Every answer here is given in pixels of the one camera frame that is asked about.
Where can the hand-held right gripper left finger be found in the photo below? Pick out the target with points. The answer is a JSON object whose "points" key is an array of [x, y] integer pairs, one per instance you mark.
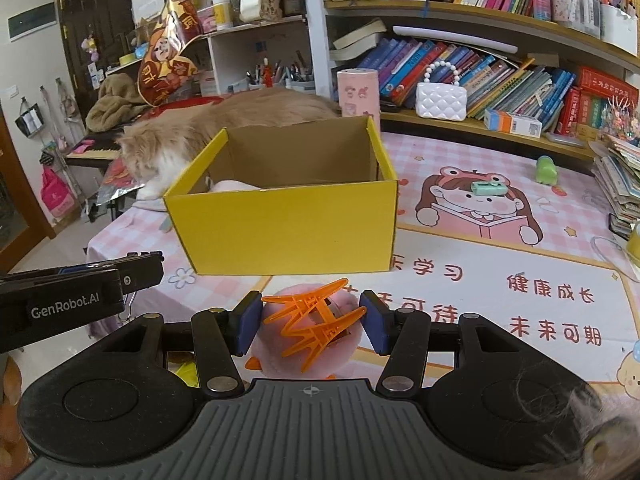
{"points": [[247, 325]]}

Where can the pink bag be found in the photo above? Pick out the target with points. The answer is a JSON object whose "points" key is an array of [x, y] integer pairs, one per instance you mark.
{"points": [[57, 195]]}

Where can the red foil sheet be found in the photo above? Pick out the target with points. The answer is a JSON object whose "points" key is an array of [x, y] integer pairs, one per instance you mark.
{"points": [[117, 180]]}

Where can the wooden bookshelf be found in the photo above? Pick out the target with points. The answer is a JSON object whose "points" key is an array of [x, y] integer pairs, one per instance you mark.
{"points": [[450, 10]]}

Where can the orange and white cat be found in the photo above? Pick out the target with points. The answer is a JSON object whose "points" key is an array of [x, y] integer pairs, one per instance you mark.
{"points": [[210, 120]]}

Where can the cluster of pens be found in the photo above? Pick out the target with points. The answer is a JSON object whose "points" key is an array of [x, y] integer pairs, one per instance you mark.
{"points": [[280, 72]]}

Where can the pink plush toy orange feet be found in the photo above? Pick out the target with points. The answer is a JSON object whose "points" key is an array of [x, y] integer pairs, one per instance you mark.
{"points": [[272, 360]]}

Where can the small teal gadget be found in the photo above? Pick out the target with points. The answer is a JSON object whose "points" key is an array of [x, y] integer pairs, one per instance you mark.
{"points": [[486, 189]]}

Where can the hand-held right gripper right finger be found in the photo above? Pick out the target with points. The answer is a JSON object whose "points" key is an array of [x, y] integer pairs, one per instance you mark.
{"points": [[377, 322]]}

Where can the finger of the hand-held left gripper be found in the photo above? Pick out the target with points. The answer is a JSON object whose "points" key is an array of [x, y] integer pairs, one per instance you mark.
{"points": [[142, 275], [135, 258]]}

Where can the grey hanging bag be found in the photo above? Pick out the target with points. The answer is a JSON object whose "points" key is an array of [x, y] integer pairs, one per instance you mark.
{"points": [[29, 120]]}

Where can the white jar yellow label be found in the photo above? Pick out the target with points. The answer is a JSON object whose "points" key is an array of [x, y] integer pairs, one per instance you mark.
{"points": [[222, 12]]}

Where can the framed wall picture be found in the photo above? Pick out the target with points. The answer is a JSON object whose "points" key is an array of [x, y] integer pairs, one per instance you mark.
{"points": [[31, 21]]}

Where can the pink checked printed tablecloth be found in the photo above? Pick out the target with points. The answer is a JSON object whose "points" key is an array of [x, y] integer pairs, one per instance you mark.
{"points": [[525, 270]]}

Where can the yellow cardboard box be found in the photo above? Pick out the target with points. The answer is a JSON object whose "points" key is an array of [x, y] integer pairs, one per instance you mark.
{"points": [[280, 230]]}

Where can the grey fluffy fur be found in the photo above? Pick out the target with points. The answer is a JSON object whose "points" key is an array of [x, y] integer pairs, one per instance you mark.
{"points": [[600, 435]]}

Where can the row of leaning books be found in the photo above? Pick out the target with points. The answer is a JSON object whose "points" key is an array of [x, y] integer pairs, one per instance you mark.
{"points": [[500, 75]]}

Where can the dark brown door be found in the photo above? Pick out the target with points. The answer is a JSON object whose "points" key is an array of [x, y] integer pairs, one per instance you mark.
{"points": [[95, 15]]}

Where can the white shelf unit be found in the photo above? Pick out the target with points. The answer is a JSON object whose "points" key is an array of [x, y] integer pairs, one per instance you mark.
{"points": [[230, 55]]}

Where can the red and gold foil bag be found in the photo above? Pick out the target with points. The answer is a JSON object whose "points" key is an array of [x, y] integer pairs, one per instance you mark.
{"points": [[167, 60]]}

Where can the green frog toy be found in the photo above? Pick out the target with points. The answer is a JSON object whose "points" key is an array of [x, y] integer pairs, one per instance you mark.
{"points": [[546, 171]]}

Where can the brown blanket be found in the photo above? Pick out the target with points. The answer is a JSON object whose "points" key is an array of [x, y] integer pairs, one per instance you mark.
{"points": [[115, 105]]}

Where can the pink printed box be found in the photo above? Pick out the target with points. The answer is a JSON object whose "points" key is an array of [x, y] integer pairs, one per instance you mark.
{"points": [[357, 95]]}

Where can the orange plastic hair clip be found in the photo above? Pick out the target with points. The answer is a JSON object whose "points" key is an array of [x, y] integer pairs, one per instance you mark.
{"points": [[300, 320]]}

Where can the electric piano keyboard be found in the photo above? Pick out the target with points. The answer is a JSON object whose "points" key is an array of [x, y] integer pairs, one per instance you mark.
{"points": [[92, 149]]}

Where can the stack of picture books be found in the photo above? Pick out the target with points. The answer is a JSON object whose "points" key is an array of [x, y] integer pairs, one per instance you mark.
{"points": [[617, 185]]}

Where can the pale pink soft item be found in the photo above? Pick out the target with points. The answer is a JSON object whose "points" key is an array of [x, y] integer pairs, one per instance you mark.
{"points": [[232, 186]]}

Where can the small white orange carton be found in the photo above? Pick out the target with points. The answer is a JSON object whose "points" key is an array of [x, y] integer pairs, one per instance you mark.
{"points": [[512, 122]]}

